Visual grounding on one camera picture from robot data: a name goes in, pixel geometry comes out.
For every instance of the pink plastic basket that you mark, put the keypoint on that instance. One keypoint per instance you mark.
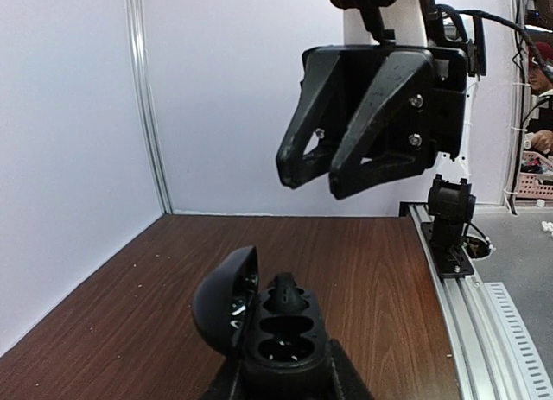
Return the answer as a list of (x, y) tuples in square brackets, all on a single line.
[(535, 177)]

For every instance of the aluminium front rail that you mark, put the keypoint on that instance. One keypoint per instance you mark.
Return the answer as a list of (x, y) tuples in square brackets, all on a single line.
[(493, 353)]

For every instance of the left aluminium frame post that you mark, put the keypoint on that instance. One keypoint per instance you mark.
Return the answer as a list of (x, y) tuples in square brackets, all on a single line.
[(145, 101)]

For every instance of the person in red cap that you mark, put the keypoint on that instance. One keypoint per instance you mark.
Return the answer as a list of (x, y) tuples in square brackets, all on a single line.
[(540, 127)]

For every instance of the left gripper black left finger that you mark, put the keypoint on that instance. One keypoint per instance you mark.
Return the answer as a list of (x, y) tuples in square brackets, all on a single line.
[(227, 383)]

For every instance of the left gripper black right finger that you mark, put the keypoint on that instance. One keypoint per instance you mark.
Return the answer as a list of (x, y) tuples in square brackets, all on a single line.
[(346, 383)]

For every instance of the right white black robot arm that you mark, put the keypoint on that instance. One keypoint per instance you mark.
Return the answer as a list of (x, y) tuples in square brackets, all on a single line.
[(420, 24)]

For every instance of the black earbud charging case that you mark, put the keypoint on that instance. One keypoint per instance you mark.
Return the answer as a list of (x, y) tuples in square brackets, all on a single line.
[(279, 329)]

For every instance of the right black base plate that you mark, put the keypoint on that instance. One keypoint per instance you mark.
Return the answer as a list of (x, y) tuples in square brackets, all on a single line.
[(448, 256)]

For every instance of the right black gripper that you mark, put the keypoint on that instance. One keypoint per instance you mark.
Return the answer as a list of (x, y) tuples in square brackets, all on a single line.
[(387, 111)]

